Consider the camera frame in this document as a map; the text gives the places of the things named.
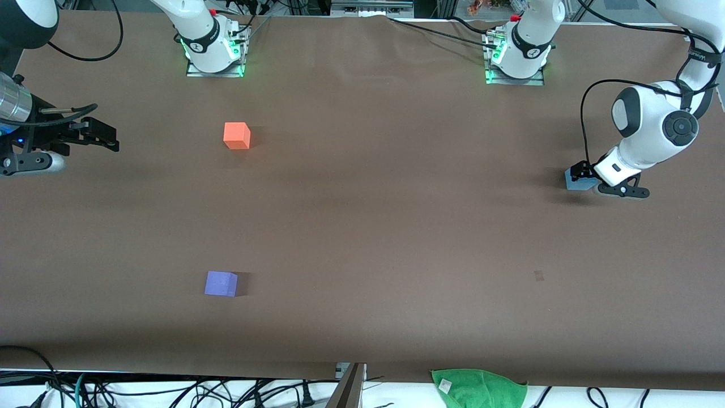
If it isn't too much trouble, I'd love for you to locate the blue foam block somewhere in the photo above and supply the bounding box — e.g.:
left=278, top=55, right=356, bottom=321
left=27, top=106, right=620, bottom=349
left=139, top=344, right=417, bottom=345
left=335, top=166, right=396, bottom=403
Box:
left=565, top=167, right=599, bottom=191

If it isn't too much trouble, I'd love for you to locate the orange foam block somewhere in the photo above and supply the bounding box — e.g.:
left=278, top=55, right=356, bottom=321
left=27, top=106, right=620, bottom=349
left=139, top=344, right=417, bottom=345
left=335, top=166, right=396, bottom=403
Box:
left=223, top=122, right=251, bottom=150

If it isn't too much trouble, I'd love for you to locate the purple foam block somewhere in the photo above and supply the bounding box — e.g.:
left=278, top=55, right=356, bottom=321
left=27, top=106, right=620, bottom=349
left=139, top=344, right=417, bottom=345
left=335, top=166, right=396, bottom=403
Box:
left=204, top=270, right=239, bottom=298

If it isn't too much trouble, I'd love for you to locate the brown table cover sheet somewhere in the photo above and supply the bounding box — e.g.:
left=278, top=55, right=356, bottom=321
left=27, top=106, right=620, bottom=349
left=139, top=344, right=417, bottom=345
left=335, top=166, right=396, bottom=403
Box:
left=0, top=10, right=725, bottom=392

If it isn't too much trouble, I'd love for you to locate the green cloth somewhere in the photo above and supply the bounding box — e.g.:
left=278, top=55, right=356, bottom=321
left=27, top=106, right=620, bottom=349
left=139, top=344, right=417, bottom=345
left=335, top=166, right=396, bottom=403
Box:
left=430, top=368, right=528, bottom=408

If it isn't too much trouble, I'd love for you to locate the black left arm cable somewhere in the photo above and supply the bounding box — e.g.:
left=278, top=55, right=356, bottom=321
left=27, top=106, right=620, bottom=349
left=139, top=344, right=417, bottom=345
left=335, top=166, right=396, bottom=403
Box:
left=577, top=0, right=725, bottom=168

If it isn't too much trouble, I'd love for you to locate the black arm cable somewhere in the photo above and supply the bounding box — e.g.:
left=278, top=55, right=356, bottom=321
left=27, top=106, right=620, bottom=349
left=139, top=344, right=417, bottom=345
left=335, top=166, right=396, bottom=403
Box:
left=40, top=0, right=124, bottom=128
left=577, top=0, right=725, bottom=168

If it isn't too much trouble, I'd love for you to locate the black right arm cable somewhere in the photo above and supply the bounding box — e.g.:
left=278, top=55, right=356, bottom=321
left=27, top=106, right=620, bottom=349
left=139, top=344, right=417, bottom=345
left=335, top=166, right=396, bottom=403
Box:
left=40, top=0, right=124, bottom=128

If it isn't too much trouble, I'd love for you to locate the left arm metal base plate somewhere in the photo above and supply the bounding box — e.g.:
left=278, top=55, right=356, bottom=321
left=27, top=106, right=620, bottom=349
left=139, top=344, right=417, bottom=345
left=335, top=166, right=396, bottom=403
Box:
left=484, top=31, right=545, bottom=86

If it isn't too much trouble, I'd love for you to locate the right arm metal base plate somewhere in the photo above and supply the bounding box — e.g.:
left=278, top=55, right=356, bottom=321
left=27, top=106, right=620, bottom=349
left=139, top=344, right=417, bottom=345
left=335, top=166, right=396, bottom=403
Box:
left=186, top=25, right=246, bottom=78

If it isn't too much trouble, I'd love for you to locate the short black table cable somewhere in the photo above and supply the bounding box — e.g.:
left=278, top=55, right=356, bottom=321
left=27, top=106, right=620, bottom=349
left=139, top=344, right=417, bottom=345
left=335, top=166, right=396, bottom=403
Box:
left=447, top=16, right=494, bottom=36

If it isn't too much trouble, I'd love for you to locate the long black table cable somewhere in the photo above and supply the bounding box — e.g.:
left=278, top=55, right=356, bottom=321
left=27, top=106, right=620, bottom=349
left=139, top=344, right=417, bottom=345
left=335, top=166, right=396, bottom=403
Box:
left=387, top=17, right=500, bottom=50

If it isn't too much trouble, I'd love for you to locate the thick black looping cable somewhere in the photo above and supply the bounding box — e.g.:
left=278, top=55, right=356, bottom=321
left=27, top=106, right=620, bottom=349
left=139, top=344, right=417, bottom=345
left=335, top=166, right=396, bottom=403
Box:
left=0, top=345, right=60, bottom=408

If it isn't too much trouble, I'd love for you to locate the teal cable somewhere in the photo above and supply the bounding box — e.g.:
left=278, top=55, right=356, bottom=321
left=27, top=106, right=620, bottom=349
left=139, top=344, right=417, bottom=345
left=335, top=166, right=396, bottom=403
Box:
left=75, top=371, right=92, bottom=408

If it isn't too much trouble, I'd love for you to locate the silver metal rail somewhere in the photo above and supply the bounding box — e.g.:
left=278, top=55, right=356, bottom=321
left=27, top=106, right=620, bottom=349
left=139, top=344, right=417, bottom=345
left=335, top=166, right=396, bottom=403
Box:
left=331, top=0, right=415, bottom=18

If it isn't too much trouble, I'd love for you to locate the grey metal post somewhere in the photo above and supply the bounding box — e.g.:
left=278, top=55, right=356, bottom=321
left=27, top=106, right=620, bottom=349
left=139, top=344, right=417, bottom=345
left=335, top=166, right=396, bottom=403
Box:
left=326, top=363, right=366, bottom=408

